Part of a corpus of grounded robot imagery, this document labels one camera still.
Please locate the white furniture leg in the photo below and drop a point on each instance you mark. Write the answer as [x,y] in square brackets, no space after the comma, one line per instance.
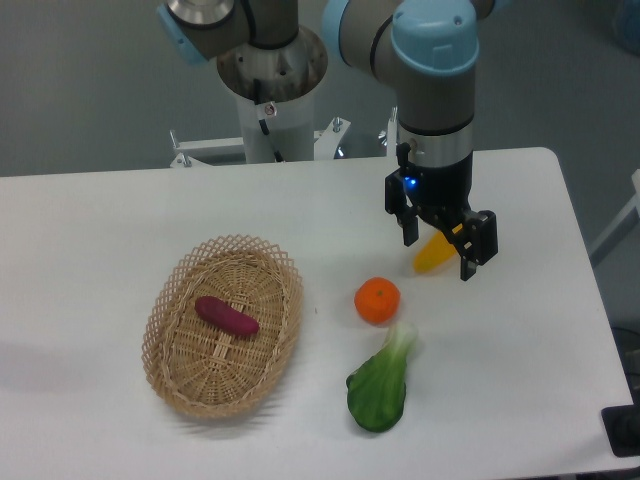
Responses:
[618,228]

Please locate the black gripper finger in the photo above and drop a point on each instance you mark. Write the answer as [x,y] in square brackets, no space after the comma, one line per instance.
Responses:
[396,205]
[476,241]

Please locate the purple sweet potato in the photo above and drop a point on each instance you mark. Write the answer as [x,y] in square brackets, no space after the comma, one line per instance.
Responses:
[217,313]

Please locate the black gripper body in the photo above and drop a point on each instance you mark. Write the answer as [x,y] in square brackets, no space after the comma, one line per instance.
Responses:
[439,195]

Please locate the orange mandarin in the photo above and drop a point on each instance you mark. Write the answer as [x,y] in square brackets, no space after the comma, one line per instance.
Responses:
[377,300]

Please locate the black device at table edge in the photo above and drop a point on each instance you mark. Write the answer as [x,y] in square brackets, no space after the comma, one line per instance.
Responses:
[622,428]

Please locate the woven wicker basket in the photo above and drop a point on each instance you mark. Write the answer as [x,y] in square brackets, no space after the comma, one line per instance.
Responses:
[202,371]

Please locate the white metal mounting frame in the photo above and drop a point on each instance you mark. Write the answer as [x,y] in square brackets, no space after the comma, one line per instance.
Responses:
[338,140]

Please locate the green bok choy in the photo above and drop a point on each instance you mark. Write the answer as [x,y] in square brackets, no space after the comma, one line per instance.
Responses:
[376,391]

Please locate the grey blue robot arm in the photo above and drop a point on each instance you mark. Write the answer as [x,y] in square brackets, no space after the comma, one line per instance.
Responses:
[425,51]

